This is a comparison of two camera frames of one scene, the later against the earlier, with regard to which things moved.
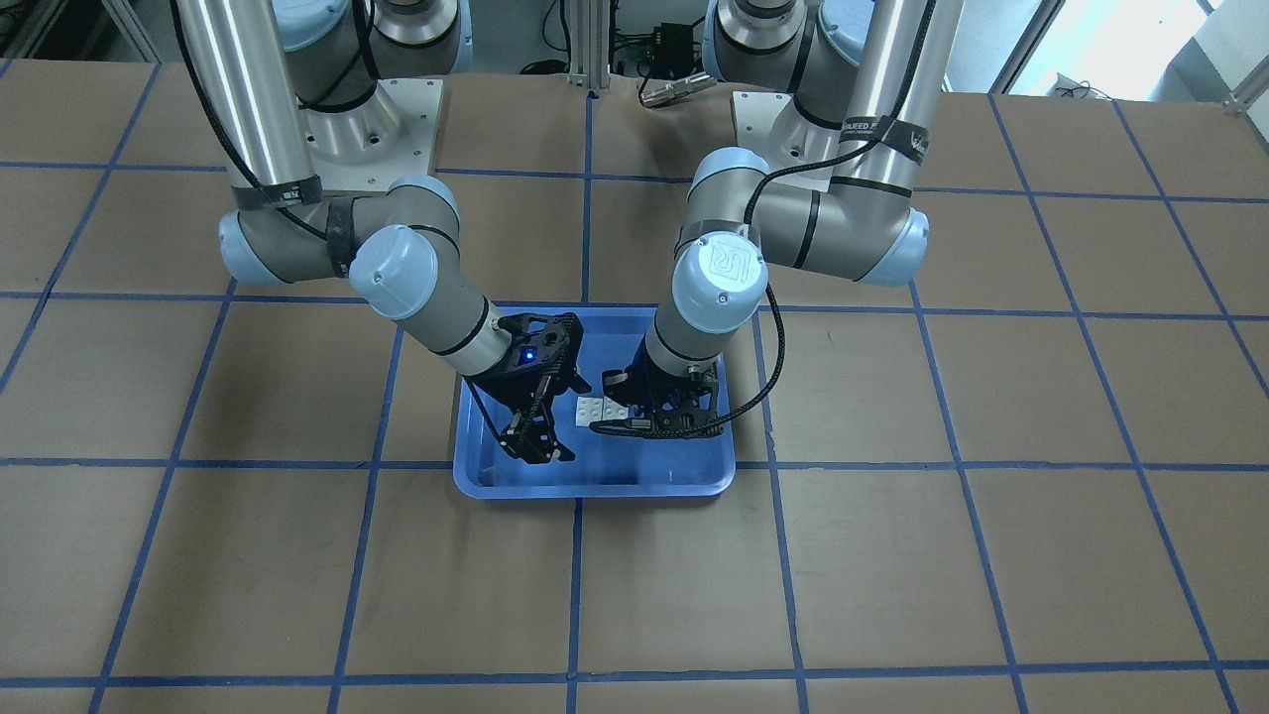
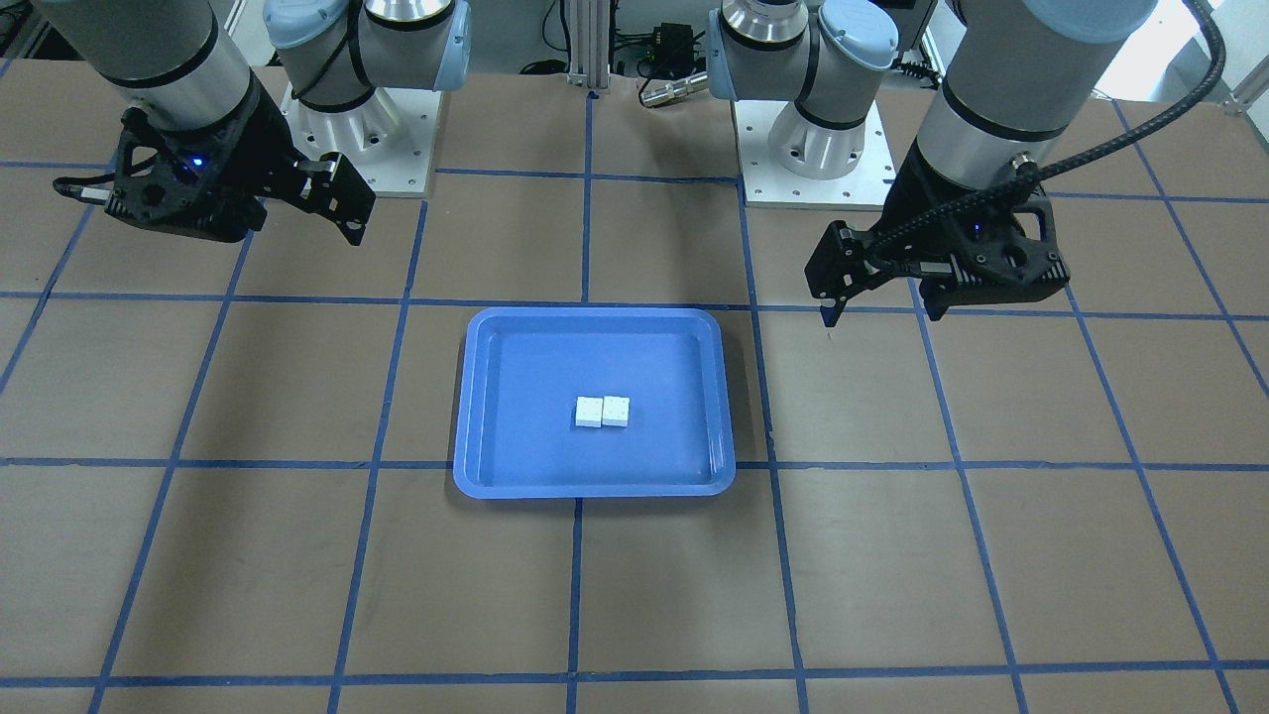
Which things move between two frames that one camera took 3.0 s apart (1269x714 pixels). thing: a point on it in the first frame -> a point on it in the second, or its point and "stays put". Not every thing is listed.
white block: (613, 410) stays put
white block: (588, 410) stays put
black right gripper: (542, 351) -> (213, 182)
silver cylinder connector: (676, 89) stays put
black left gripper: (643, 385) -> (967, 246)
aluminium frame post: (590, 44) stays put
